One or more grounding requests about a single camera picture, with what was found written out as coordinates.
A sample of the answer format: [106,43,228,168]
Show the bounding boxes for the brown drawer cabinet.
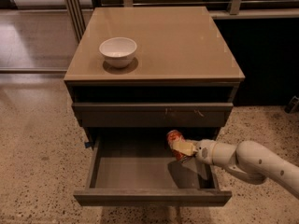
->
[64,7,244,141]

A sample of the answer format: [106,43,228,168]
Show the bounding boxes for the closed grey top drawer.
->
[72,103,233,128]

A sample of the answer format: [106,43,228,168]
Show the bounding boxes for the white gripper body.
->
[195,139,216,165]

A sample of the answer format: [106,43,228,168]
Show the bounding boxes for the blue tape piece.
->
[84,142,92,148]

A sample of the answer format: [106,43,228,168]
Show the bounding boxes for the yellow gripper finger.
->
[173,140,196,157]

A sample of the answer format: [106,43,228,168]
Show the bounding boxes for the small dark floor object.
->
[284,96,299,113]

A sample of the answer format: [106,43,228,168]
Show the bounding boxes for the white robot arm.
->
[169,138,299,199]

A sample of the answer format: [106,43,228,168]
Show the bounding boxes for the white ceramic bowl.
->
[99,37,137,68]

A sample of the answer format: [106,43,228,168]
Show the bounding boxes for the red coke can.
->
[166,130,191,163]

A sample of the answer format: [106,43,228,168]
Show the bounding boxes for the open grey middle drawer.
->
[74,136,232,206]

